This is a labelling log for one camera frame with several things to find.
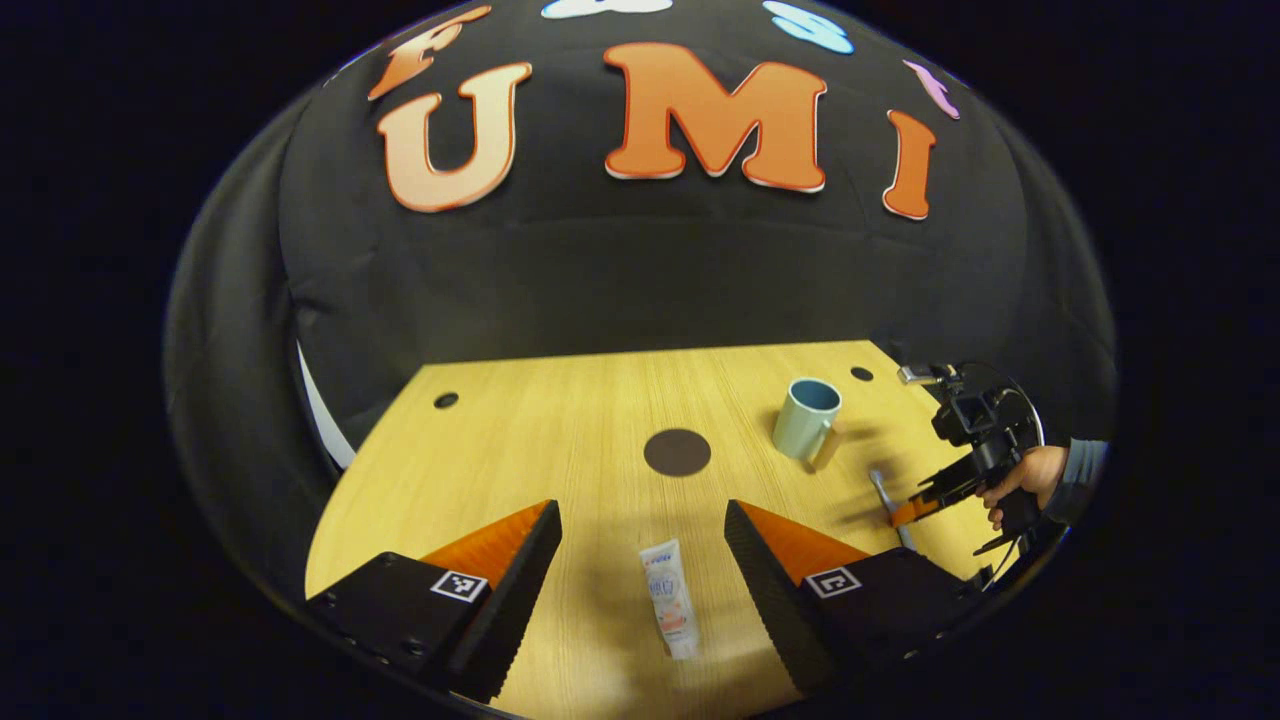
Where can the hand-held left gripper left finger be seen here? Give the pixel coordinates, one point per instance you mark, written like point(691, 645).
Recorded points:
point(515, 600)

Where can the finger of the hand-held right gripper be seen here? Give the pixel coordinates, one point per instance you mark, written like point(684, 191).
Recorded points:
point(950, 485)

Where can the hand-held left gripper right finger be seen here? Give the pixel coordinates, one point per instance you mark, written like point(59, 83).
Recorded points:
point(770, 600)

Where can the white toothbrush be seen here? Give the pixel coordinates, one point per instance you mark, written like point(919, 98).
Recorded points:
point(882, 495)

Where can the white toothpaste tube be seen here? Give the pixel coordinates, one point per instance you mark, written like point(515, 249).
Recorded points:
point(670, 600)

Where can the pale blue cup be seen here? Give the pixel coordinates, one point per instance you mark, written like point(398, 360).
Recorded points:
point(803, 425)

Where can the dark brown round coaster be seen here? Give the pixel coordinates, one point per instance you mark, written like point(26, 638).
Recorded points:
point(677, 452)

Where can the wooden desktop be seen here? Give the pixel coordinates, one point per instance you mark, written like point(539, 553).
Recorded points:
point(560, 440)

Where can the black backdrop cloth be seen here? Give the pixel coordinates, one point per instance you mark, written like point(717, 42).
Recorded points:
point(620, 270)

